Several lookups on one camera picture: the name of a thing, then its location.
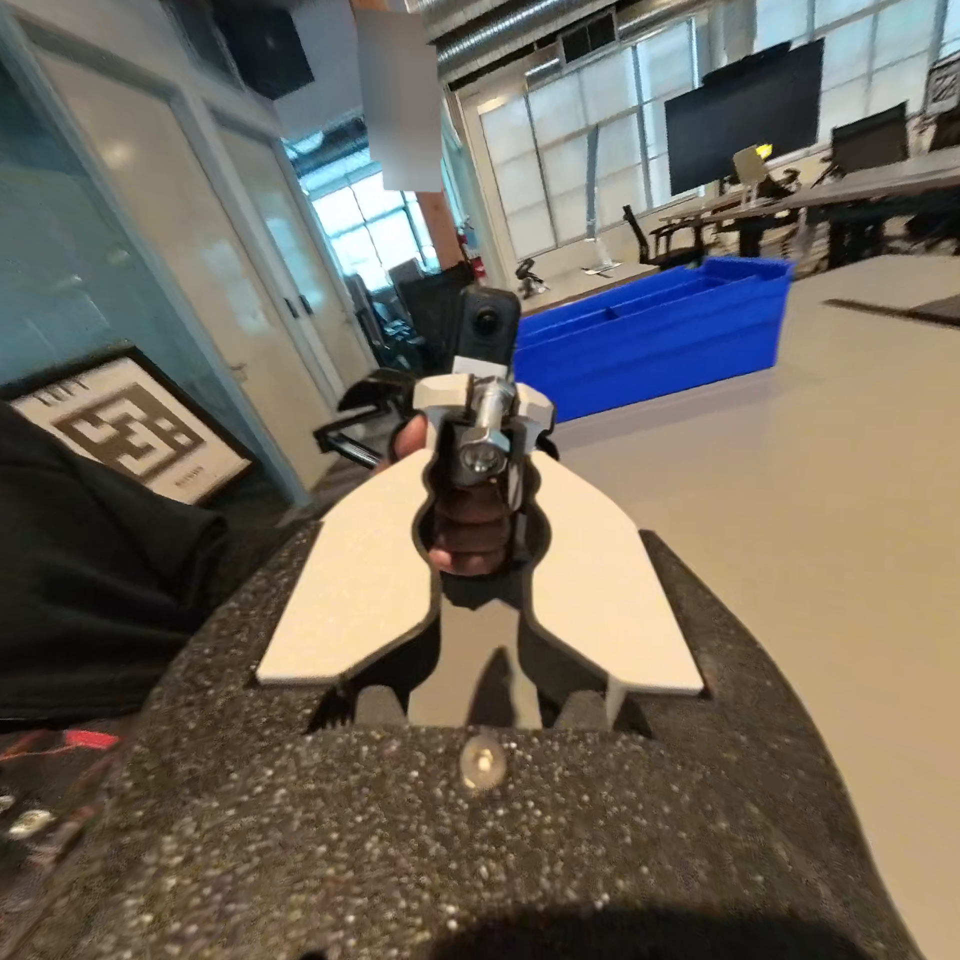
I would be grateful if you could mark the framed black-white marker sign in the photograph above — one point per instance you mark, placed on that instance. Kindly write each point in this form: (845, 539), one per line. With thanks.
(127, 435)

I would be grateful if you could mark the long wooden desk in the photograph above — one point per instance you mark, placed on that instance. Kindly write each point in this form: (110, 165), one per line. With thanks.
(862, 187)

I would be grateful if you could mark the small black tripod device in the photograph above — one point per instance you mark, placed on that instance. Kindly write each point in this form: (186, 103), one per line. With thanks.
(529, 274)

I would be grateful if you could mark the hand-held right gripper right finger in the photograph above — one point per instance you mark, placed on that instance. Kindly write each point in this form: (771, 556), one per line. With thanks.
(600, 592)

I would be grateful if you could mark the black wall monitor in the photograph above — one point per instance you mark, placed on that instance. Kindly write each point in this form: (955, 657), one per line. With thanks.
(742, 112)

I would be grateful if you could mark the black fabric partition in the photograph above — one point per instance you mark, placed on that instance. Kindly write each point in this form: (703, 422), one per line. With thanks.
(431, 315)

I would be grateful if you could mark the blue plastic bin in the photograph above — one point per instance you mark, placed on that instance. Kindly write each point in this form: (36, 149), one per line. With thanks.
(652, 345)

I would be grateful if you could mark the black office chair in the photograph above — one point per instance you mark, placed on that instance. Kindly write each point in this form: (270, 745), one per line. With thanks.
(660, 236)

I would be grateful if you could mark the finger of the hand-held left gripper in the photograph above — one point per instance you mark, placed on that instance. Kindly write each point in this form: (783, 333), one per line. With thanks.
(439, 394)
(536, 412)

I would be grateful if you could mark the black ceiling speaker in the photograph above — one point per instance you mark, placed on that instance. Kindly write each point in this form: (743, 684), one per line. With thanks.
(266, 49)

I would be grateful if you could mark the red fire extinguisher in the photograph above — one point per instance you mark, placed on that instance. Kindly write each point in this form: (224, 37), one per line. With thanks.
(466, 240)

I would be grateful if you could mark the person's left hand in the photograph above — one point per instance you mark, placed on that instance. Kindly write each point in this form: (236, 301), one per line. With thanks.
(472, 532)

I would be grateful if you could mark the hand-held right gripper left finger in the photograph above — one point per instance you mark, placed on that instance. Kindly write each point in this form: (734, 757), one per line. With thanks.
(352, 592)

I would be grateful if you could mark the person's black jacket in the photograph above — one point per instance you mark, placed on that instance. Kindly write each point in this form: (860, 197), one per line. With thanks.
(90, 570)

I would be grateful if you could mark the silver spiral air duct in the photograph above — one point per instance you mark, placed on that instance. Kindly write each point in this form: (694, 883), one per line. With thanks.
(517, 30)

